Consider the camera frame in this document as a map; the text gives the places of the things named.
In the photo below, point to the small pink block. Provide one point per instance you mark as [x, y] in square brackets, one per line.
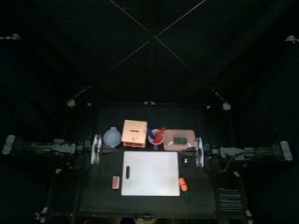
[116, 182]

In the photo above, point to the blue tape strip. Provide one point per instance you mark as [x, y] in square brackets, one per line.
[155, 147]

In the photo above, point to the white cutting board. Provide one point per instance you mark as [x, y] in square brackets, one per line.
[151, 175]

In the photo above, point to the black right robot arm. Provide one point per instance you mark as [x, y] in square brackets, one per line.
[233, 152]

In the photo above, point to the dark green toy sushi roll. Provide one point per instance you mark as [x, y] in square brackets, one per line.
[179, 140]

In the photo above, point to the red plastic cup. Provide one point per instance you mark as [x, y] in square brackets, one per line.
[151, 141]

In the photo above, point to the wooden box with red drawer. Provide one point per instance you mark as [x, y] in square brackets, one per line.
[133, 132]

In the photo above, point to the pale grey-blue bowl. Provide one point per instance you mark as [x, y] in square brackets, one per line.
[112, 137]

